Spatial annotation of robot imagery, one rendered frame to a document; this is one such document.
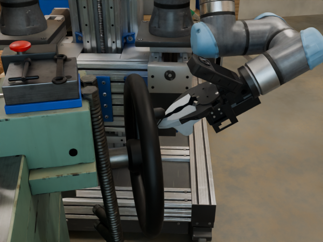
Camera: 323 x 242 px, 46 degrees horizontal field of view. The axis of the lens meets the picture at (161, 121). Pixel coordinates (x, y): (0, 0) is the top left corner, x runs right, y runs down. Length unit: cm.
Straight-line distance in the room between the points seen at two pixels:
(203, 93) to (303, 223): 111
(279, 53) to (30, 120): 48
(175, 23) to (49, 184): 78
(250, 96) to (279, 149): 141
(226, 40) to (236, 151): 136
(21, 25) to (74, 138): 81
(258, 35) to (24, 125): 51
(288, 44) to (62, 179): 49
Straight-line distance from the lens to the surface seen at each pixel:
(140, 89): 59
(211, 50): 81
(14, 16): 132
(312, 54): 78
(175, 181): 156
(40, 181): 57
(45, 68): 56
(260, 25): 85
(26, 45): 59
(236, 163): 203
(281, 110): 258
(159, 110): 77
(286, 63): 77
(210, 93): 77
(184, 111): 77
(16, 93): 53
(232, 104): 80
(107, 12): 136
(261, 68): 77
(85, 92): 55
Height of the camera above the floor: 121
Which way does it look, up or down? 31 degrees down
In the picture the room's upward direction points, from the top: straight up
